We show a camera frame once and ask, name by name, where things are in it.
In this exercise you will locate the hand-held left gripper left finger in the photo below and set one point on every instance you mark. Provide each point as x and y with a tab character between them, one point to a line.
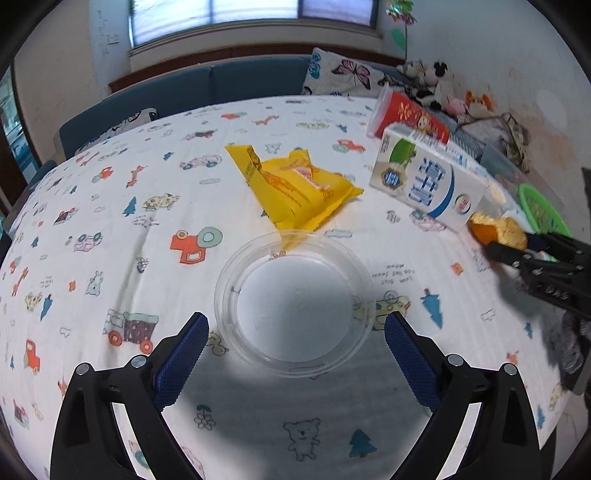
182	364

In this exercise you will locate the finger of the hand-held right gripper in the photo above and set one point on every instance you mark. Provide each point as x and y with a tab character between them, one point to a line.
531	272
561	247

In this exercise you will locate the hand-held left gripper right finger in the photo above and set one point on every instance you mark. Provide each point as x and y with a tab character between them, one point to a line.
411	364

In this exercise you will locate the green plastic basket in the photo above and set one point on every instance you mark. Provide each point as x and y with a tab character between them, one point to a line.
554	221

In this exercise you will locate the orange yellow food scrap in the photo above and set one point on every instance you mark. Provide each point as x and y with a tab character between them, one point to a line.
501	230

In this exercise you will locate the clear round plastic lid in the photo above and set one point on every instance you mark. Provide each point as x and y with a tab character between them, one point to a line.
295	304

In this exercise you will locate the small sealed pudding cup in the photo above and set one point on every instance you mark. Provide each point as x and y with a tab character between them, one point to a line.
495	194

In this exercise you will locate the beige patterned cloth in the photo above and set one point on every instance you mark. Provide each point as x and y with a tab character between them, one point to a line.
517	138

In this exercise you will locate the clear plastic storage bin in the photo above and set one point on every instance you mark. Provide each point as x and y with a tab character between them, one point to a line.
503	161

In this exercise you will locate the white blue milk carton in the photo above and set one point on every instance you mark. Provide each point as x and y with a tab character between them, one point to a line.
429	180

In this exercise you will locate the orange fox plush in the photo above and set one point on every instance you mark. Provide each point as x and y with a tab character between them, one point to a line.
478	101

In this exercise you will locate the pink plush toy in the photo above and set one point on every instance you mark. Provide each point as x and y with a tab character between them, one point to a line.
455	106

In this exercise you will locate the white cartoon printed tablecloth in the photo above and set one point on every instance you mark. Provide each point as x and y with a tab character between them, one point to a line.
138	207

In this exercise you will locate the black white cow plush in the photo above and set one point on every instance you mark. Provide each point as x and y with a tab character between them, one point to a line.
434	74

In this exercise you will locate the red printed paper cup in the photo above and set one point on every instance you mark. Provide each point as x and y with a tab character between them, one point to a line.
406	115

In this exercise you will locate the yellow snack wrapper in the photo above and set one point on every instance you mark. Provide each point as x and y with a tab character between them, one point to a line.
295	184

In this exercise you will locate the white patterned cushion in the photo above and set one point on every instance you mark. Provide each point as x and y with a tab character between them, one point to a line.
134	120

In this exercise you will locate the colourful pinwheel toy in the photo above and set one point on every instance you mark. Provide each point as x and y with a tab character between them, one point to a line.
399	11

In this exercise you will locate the butterfly print pillow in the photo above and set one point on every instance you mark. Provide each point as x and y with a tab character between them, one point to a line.
341	74

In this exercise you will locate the blue sofa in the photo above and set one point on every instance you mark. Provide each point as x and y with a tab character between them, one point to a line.
231	78

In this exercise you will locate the window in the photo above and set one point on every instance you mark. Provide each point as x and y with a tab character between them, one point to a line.
184	18

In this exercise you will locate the white wall switch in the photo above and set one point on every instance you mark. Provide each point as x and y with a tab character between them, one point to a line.
113	39

